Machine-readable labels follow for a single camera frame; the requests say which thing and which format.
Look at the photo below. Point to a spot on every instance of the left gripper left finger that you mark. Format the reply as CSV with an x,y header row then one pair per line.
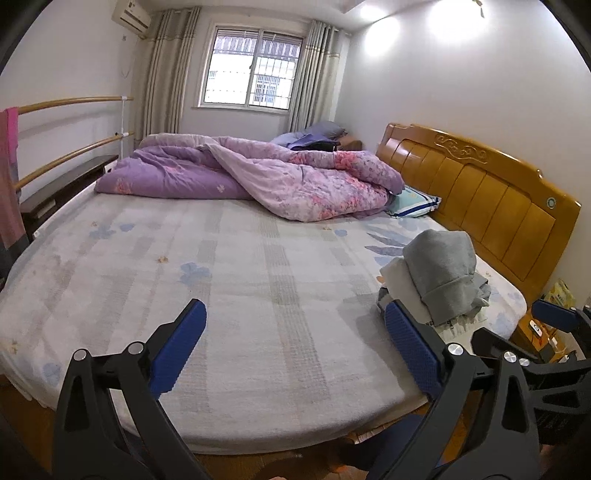
x,y
109,421

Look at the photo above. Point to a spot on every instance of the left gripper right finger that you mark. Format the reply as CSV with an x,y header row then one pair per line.
x,y
507,445

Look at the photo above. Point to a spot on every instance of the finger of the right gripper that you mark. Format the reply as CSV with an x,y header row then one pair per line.
x,y
558,317
486,343

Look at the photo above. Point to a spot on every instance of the grey sweatshirt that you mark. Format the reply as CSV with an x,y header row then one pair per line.
x,y
442,265

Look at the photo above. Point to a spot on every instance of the wooden nightstand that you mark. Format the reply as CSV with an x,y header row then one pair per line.
x,y
547,344

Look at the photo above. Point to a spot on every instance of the wooden headboard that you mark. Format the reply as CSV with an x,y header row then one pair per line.
x,y
519,222

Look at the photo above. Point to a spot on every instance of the white printed t-shirt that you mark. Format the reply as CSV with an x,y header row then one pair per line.
x,y
411,295

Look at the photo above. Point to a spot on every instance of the teal striped pillow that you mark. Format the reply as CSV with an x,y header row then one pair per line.
x,y
412,203

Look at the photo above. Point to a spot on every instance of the white floral bed sheet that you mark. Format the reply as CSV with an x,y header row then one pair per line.
x,y
294,352

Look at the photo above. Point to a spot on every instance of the pink hanging towel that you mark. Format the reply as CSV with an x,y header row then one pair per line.
x,y
14,239

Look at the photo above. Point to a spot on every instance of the dark low bench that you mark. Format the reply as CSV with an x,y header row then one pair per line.
x,y
44,203

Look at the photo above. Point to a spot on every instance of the purple floral quilt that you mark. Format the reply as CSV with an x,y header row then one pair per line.
x,y
303,186

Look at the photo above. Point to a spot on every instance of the wooden ballet barre rails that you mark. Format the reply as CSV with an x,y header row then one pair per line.
x,y
58,135

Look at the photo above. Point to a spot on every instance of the blue grey pillow pile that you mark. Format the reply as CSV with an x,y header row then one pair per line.
x,y
322,136

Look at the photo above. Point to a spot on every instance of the right grey curtain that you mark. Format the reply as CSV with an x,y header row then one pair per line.
x,y
319,76

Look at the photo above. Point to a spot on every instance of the grey curtain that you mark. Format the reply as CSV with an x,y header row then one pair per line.
x,y
319,76
164,70

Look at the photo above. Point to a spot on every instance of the window with bars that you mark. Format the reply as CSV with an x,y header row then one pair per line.
x,y
251,68

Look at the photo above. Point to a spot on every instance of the left grey curtain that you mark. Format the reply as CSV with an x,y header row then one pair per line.
x,y
164,70

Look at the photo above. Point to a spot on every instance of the white air conditioner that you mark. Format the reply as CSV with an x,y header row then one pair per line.
x,y
131,15

